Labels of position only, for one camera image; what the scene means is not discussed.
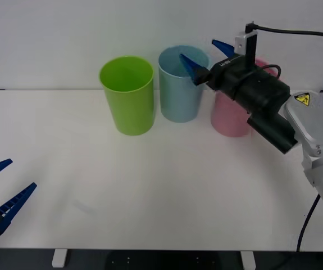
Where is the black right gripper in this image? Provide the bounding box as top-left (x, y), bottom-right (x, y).
top-left (179, 39), bottom-right (257, 101)

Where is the pale blue plastic bin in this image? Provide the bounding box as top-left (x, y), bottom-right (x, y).
top-left (157, 44), bottom-right (210, 124)

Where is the pink plastic bin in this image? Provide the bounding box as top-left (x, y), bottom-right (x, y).
top-left (210, 57), bottom-right (281, 138)

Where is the white table leg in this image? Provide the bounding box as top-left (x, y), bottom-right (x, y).
top-left (51, 249), bottom-right (67, 268)
top-left (240, 250), bottom-right (256, 270)

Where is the green plastic bin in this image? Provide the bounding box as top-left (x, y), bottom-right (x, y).
top-left (98, 56), bottom-right (155, 137)

